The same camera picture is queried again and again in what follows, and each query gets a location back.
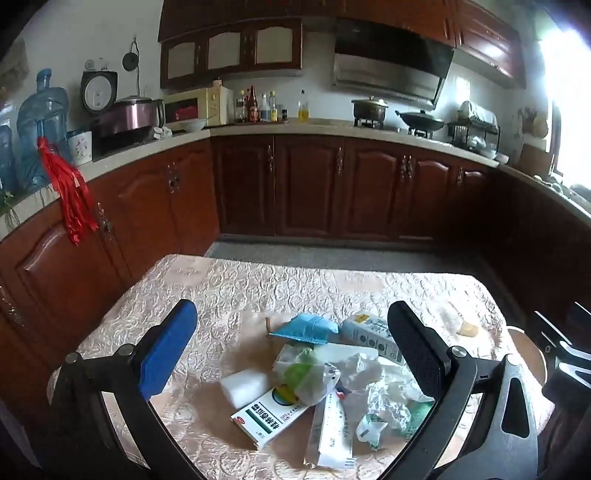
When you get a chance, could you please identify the crumpled white plastic bag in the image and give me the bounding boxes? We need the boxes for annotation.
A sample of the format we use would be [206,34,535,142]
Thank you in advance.
[339,353,435,416]

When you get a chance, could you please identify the black hanging strainer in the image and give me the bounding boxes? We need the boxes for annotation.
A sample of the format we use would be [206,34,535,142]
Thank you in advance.
[122,39,141,72]

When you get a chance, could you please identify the cooking pot with lid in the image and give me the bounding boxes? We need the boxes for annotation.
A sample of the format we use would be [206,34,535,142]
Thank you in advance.
[352,96,389,127]

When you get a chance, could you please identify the range hood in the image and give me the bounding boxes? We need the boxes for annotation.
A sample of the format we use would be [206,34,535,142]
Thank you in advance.
[331,18,455,108]

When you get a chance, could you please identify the white foam block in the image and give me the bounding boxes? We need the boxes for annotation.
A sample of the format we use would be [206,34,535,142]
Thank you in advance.
[219,369,273,411]

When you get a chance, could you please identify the wooden cutting board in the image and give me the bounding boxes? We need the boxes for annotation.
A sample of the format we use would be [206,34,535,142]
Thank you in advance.
[519,143,555,178]

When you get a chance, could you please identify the cream microwave oven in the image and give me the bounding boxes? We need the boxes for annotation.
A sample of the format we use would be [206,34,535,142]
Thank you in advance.
[164,86,234,127]

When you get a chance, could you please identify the cream embossed tablecloth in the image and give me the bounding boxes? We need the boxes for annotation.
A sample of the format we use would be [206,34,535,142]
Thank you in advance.
[46,253,555,480]

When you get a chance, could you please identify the black dish rack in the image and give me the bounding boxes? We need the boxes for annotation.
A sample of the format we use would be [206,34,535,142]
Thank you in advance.
[448,100,502,160]

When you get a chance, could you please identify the round dial kitchen scale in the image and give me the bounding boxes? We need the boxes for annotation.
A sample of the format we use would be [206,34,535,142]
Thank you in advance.
[81,69,118,116]

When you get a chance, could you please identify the white flowered container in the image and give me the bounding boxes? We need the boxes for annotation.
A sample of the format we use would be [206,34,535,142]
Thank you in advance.
[67,130,94,167]

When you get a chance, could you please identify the wooden wall cabinet glass doors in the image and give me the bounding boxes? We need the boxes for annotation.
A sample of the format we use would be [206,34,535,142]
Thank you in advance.
[158,0,303,89]

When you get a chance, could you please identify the large blue water bottle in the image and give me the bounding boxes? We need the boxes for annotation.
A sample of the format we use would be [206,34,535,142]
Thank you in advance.
[17,69,72,192]

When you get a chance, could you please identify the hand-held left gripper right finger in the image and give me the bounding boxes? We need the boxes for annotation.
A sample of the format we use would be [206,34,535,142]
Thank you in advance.
[381,301,541,480]

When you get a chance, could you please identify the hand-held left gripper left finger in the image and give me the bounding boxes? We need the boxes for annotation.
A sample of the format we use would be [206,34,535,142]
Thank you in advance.
[44,299,218,480]

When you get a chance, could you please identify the gas stove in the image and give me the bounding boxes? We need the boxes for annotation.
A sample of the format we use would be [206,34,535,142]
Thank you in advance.
[353,117,435,139]

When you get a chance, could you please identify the wooden lower kitchen cabinets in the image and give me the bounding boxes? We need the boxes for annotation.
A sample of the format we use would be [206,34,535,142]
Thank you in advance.
[0,134,591,370]

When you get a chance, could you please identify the black wok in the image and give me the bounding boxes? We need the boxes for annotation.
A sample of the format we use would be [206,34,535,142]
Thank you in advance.
[394,110,446,134]

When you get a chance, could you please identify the green white packet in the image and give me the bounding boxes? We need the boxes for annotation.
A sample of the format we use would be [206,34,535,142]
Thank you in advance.
[355,399,435,450]

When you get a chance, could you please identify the clear bag with green contents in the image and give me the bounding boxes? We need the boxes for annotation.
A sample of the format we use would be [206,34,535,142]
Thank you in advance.
[272,344,342,407]

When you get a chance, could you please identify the white green carton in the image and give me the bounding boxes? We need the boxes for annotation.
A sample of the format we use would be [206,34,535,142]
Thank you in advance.
[341,311,407,365]

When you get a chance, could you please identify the long white box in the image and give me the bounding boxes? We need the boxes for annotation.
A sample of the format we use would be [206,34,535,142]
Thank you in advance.
[302,392,358,470]

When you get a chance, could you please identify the red tassel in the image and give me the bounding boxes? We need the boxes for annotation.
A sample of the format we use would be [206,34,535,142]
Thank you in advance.
[37,137,99,245]

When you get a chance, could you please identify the white box rainbow circle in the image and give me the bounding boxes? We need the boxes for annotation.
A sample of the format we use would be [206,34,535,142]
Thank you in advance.
[231,385,308,450]

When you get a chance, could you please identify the dark chair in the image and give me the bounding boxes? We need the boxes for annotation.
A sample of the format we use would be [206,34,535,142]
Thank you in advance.
[531,300,591,416]

